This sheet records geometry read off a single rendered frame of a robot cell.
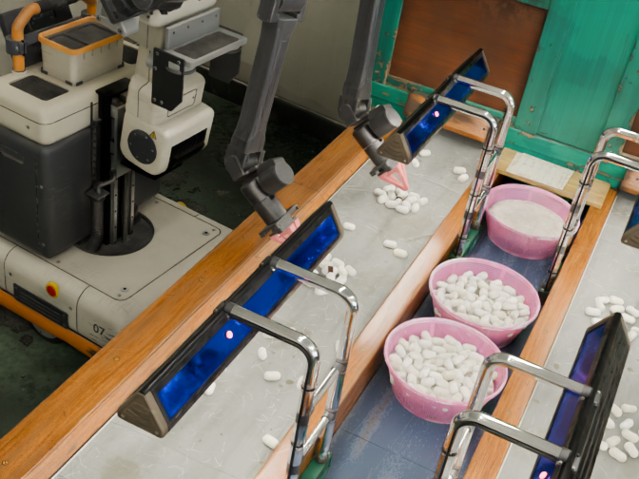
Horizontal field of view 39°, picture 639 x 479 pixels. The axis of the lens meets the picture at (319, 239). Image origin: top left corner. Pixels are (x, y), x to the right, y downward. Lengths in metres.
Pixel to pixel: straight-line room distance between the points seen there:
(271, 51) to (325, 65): 2.17
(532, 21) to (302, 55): 1.71
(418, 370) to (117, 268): 1.22
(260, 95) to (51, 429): 0.82
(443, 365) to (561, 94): 1.04
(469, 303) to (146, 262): 1.14
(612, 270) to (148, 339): 1.22
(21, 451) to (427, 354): 0.86
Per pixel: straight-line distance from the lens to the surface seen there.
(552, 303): 2.23
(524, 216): 2.59
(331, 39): 4.10
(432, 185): 2.60
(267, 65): 1.99
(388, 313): 2.05
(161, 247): 2.97
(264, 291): 1.52
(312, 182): 2.46
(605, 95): 2.73
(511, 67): 2.76
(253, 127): 2.03
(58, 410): 1.76
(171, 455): 1.72
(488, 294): 2.24
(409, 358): 1.98
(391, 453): 1.87
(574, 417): 1.43
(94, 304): 2.77
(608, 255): 2.53
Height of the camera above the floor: 2.03
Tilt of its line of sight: 35 degrees down
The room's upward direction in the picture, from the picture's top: 10 degrees clockwise
